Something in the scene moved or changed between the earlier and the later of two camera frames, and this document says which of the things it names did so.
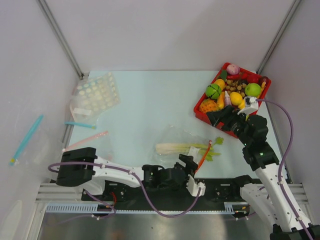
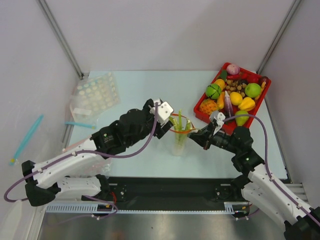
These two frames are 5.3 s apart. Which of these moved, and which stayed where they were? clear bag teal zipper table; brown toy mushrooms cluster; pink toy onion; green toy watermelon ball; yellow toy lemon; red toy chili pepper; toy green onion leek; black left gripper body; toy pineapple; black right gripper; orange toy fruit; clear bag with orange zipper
Moved: black right gripper; clear bag with orange zipper; toy green onion leek; black left gripper body
Stayed: yellow toy lemon; orange toy fruit; pink toy onion; green toy watermelon ball; brown toy mushrooms cluster; red toy chili pepper; clear bag teal zipper table; toy pineapple
